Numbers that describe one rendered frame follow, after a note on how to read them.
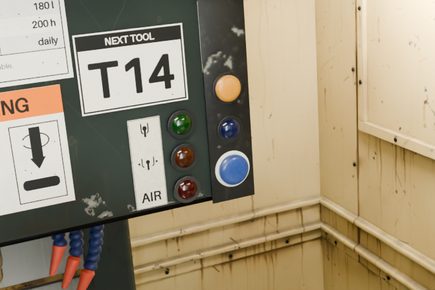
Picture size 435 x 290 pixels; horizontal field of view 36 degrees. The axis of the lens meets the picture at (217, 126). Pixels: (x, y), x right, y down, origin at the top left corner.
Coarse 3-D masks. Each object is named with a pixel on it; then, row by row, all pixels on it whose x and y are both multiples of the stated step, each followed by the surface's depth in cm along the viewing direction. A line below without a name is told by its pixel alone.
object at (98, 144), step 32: (64, 0) 55; (96, 0) 56; (128, 0) 57; (160, 0) 58; (192, 0) 60; (192, 32) 60; (192, 64) 61; (64, 96) 57; (192, 96) 62; (96, 128) 59; (96, 160) 59; (128, 160) 61; (96, 192) 60; (128, 192) 61; (0, 224) 57; (32, 224) 58; (64, 224) 60; (96, 224) 61
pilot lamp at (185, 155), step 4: (184, 148) 62; (188, 148) 62; (180, 152) 62; (184, 152) 62; (188, 152) 62; (192, 152) 62; (176, 156) 62; (180, 156) 62; (184, 156) 62; (188, 156) 62; (192, 156) 62; (176, 160) 62; (180, 160) 62; (184, 160) 62; (188, 160) 62; (192, 160) 62; (180, 164) 62; (184, 164) 62; (188, 164) 62
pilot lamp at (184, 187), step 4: (188, 180) 63; (180, 184) 63; (184, 184) 63; (188, 184) 63; (192, 184) 63; (196, 184) 63; (180, 188) 63; (184, 188) 63; (188, 188) 63; (192, 188) 63; (196, 188) 63; (180, 192) 63; (184, 192) 63; (188, 192) 63; (192, 192) 63; (180, 196) 63; (184, 196) 63; (188, 196) 63; (192, 196) 63
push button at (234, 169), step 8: (224, 160) 64; (232, 160) 64; (240, 160) 64; (224, 168) 64; (232, 168) 64; (240, 168) 64; (248, 168) 65; (224, 176) 64; (232, 176) 64; (240, 176) 64; (232, 184) 65
